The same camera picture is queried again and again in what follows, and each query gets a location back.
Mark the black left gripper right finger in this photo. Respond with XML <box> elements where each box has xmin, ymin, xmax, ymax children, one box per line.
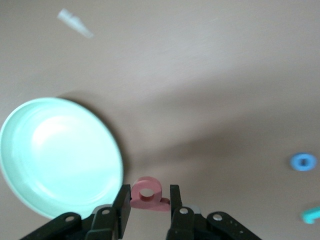
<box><xmin>166</xmin><ymin>184</ymin><xmax>263</xmax><ymax>240</ymax></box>

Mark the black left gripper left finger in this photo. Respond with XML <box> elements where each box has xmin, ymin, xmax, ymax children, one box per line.
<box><xmin>17</xmin><ymin>184</ymin><xmax>133</xmax><ymax>240</ymax></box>

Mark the pink foam letter p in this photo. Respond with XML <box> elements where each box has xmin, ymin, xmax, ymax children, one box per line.
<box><xmin>129</xmin><ymin>176</ymin><xmax>171</xmax><ymax>213</ymax></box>

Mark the blue foam letter o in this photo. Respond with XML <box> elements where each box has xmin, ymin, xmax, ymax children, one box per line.
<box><xmin>289</xmin><ymin>152</ymin><xmax>318</xmax><ymax>172</ymax></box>

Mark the teal foam letter l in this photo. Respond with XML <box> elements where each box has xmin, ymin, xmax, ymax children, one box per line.
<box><xmin>301</xmin><ymin>206</ymin><xmax>320</xmax><ymax>224</ymax></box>

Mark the pale green round plate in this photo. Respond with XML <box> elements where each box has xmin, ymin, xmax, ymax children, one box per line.
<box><xmin>0</xmin><ymin>97</ymin><xmax>125</xmax><ymax>219</ymax></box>

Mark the brown table cover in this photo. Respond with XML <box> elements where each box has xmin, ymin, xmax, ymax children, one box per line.
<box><xmin>0</xmin><ymin>0</ymin><xmax>320</xmax><ymax>240</ymax></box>

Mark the small white paper scrap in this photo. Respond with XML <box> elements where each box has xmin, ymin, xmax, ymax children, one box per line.
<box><xmin>57</xmin><ymin>8</ymin><xmax>95</xmax><ymax>39</ymax></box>

